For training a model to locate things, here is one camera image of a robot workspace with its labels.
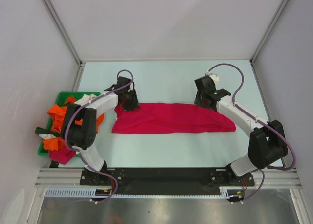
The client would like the black white garment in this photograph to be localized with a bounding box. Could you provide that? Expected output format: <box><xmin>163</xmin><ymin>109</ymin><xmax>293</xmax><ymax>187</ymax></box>
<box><xmin>35</xmin><ymin>127</ymin><xmax>60</xmax><ymax>140</ymax></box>

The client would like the orange t shirt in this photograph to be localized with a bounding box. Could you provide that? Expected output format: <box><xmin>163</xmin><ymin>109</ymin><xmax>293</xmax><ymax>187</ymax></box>
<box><xmin>43</xmin><ymin>95</ymin><xmax>106</xmax><ymax>152</ymax></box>

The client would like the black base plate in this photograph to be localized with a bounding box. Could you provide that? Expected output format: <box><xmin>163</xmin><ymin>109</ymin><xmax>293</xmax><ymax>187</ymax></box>
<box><xmin>80</xmin><ymin>167</ymin><xmax>255</xmax><ymax>196</ymax></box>

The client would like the white slotted cable duct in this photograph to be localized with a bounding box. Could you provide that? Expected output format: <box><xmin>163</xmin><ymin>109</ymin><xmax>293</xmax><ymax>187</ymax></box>
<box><xmin>44</xmin><ymin>187</ymin><xmax>243</xmax><ymax>199</ymax></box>

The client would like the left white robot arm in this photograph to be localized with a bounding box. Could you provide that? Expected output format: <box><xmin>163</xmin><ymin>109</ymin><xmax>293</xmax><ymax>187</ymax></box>
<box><xmin>60</xmin><ymin>76</ymin><xmax>139</xmax><ymax>185</ymax></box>

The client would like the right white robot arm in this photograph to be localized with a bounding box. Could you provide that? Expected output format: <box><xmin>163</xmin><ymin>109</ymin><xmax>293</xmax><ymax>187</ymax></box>
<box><xmin>194</xmin><ymin>74</ymin><xmax>288</xmax><ymax>185</ymax></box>

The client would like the magenta t shirt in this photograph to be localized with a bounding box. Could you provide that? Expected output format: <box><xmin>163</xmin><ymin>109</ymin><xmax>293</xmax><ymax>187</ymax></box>
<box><xmin>112</xmin><ymin>103</ymin><xmax>236</xmax><ymax>134</ymax></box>

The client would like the aluminium frame rail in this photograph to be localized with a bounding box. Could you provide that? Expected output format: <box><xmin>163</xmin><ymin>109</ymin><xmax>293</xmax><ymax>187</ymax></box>
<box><xmin>35</xmin><ymin>168</ymin><xmax>302</xmax><ymax>189</ymax></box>

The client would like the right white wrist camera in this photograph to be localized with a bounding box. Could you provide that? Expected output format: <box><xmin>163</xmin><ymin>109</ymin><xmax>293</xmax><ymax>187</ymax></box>
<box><xmin>205</xmin><ymin>71</ymin><xmax>220</xmax><ymax>85</ymax></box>

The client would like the cream t shirt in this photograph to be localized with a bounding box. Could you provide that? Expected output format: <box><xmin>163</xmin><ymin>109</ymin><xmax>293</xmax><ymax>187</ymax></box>
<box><xmin>75</xmin><ymin>94</ymin><xmax>97</xmax><ymax>105</ymax></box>

